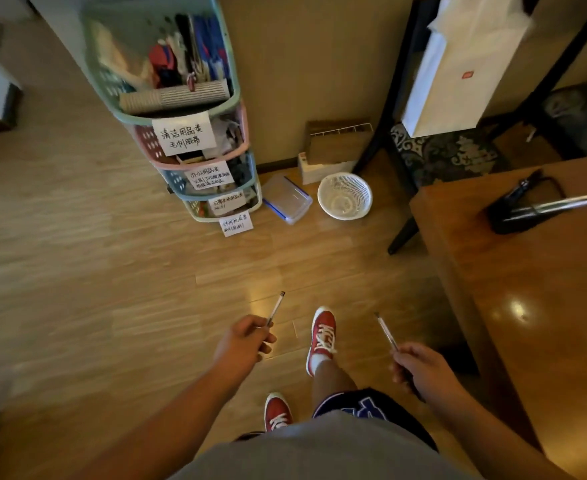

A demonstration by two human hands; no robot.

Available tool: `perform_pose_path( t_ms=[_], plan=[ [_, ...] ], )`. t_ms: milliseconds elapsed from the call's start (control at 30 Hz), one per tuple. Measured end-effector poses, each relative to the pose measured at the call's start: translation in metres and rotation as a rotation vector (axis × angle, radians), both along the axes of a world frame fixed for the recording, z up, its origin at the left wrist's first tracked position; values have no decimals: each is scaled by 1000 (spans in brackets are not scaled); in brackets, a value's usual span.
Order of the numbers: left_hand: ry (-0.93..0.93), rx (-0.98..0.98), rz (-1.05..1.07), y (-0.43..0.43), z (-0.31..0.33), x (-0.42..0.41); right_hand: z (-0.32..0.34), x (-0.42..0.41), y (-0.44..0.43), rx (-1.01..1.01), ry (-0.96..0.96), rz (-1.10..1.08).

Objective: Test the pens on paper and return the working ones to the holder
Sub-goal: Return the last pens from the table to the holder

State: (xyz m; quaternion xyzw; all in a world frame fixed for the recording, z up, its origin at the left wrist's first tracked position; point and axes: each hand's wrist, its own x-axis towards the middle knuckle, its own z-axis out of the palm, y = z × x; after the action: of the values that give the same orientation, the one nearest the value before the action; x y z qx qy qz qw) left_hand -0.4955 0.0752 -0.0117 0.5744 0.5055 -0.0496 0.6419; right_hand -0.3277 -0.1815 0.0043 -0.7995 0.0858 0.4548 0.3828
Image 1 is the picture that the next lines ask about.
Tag person's right hand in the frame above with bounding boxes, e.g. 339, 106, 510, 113
390, 342, 457, 398

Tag person's left hand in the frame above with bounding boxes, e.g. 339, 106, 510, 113
213, 315, 277, 378

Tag clear pen with black tip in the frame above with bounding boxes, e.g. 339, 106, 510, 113
265, 291, 286, 328

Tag clear pen with dark cap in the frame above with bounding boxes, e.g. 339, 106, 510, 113
374, 312, 426, 403

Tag person's left forearm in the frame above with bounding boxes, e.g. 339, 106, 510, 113
71, 352, 246, 480

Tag person's right forearm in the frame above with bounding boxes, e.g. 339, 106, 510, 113
424, 381, 577, 480

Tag red sneaker with white laces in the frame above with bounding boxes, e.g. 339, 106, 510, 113
306, 307, 338, 378
264, 392, 294, 433

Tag dark blue printed shorts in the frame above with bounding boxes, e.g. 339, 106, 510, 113
233, 388, 439, 452

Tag person's bare leg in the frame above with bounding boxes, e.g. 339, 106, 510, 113
311, 356, 358, 411

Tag handwritten paper label on tab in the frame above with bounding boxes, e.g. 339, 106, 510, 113
218, 210, 254, 238

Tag small handwritten paper label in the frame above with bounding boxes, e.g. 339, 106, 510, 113
208, 190, 248, 217

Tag clear box with blue lid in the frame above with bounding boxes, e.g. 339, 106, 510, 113
261, 174, 314, 226

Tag small green plastic basket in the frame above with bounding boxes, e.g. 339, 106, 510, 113
180, 181, 263, 223

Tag grey shirt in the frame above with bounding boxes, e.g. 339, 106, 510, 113
167, 411, 482, 480

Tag medium handwritten paper label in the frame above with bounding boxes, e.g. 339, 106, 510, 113
183, 161, 235, 192

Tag white round mesh basket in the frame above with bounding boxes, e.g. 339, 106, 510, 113
317, 172, 374, 221

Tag blue plastic basket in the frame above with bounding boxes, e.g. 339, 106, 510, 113
156, 151, 258, 202

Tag white cardboard box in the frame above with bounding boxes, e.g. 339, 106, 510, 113
297, 152, 357, 186

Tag black pencil case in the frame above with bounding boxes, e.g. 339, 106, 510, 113
484, 169, 568, 236

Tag brown wooden box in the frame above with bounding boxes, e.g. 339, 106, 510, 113
304, 119, 375, 166

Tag patterned dark seat cushion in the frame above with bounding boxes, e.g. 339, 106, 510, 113
390, 122, 500, 188

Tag large handwritten paper label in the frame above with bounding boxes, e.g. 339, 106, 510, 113
151, 112, 218, 157

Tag silver pen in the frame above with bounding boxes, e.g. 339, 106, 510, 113
510, 195, 587, 214
503, 199, 587, 222

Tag pink plastic basket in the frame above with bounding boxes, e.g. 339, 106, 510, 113
126, 101, 250, 171

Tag striped beige rolled mat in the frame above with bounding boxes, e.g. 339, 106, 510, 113
119, 79, 231, 115

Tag large green plastic basket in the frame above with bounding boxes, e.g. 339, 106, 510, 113
80, 0, 241, 127

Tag red cloth item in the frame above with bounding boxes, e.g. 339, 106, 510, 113
148, 41, 177, 89

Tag blue and white packet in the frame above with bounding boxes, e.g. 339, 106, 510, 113
192, 14, 232, 81

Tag patterned dark armchair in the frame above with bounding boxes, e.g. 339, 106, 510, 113
543, 62, 587, 159

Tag white paper bag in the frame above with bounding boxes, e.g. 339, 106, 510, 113
401, 0, 535, 139

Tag black metal frame stand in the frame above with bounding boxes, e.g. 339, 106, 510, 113
352, 0, 587, 256

